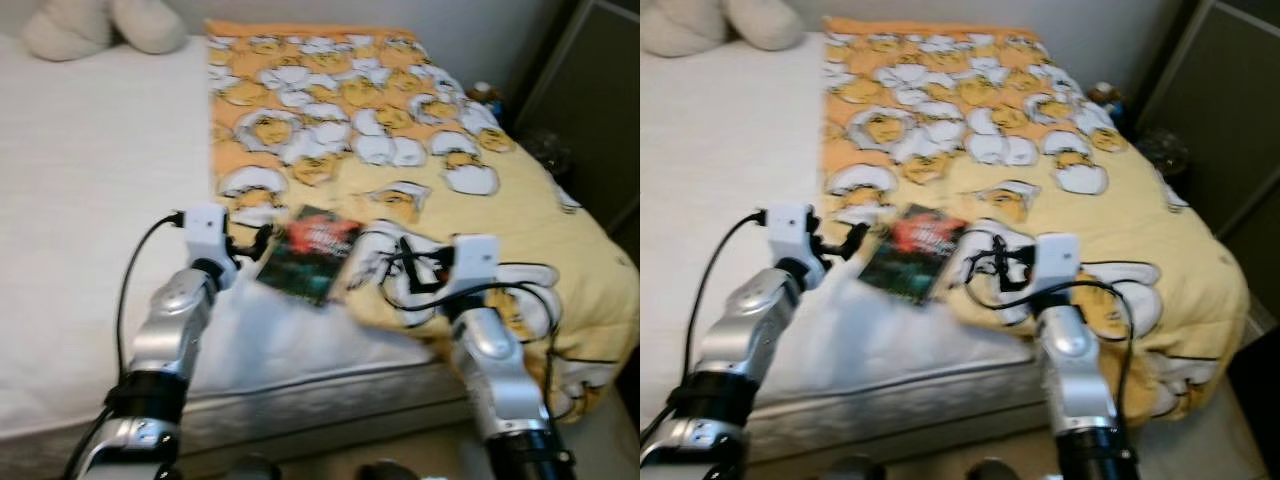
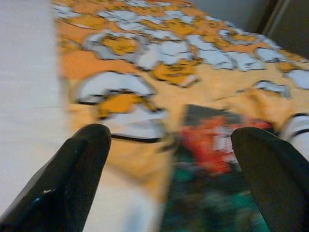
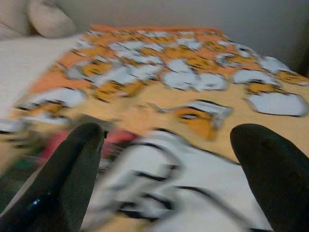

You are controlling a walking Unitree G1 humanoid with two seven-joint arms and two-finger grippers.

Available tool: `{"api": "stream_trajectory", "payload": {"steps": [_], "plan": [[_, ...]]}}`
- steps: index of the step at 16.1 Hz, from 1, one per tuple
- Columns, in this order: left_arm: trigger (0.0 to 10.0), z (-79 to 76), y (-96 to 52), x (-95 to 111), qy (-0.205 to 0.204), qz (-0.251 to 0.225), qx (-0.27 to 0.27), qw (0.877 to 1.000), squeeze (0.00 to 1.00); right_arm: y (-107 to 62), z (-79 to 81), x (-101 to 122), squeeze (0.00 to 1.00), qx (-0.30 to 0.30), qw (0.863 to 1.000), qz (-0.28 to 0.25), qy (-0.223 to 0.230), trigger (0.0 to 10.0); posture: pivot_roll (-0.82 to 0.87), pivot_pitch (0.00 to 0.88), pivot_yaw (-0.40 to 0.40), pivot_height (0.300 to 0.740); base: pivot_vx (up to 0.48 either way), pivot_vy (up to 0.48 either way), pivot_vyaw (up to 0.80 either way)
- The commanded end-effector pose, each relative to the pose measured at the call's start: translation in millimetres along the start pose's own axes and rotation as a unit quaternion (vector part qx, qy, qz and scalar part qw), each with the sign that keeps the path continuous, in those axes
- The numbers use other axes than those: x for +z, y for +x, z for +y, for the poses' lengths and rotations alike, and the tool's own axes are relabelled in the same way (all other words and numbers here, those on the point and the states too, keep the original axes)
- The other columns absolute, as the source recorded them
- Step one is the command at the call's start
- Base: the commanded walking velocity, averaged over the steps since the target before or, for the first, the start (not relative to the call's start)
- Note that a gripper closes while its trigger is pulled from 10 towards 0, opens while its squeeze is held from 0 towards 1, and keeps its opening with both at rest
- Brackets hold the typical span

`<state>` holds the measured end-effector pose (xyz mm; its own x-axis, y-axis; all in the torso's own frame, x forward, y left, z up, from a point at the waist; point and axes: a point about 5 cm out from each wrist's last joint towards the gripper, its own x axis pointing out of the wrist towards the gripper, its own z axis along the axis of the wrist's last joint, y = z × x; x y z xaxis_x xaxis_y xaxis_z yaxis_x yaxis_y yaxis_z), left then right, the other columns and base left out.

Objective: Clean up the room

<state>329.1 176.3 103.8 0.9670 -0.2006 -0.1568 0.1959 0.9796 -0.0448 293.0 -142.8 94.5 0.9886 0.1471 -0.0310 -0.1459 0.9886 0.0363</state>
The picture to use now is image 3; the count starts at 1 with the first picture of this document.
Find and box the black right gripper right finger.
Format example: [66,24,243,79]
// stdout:
[230,123,309,232]

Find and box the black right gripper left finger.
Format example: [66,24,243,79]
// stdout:
[0,122,108,232]

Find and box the dark red green book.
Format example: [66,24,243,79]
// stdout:
[0,115,143,189]

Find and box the yellow cartoon egg blanket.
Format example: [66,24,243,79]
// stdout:
[0,24,309,232]

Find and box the white quilted mattress pad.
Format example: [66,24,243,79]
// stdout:
[0,33,83,119]

